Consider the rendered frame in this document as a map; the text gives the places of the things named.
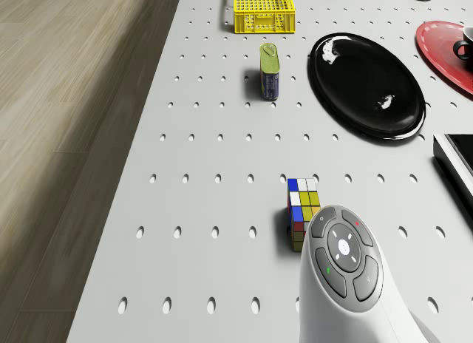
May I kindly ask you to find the yellow basket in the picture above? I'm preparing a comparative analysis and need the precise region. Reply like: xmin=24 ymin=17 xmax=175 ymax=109
xmin=233 ymin=0 xmax=297 ymax=35

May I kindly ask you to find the black mug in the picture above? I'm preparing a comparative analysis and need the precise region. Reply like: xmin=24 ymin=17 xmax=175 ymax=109
xmin=452 ymin=24 xmax=473 ymax=72

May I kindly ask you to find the black plate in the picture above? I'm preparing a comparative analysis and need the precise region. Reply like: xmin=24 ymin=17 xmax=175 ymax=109
xmin=307 ymin=32 xmax=427 ymax=141

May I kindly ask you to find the red plate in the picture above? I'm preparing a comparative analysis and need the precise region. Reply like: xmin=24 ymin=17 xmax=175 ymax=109
xmin=415 ymin=20 xmax=473 ymax=97

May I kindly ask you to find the puzzle cube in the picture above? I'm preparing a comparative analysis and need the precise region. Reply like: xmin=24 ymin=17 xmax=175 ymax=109
xmin=286 ymin=177 xmax=322 ymax=253

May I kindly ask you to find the black stove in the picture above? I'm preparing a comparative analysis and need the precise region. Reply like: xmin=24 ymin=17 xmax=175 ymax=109
xmin=432 ymin=133 xmax=473 ymax=220

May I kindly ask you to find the flat-sided can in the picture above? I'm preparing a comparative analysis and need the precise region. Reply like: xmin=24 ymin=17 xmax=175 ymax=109
xmin=258 ymin=42 xmax=281 ymax=101

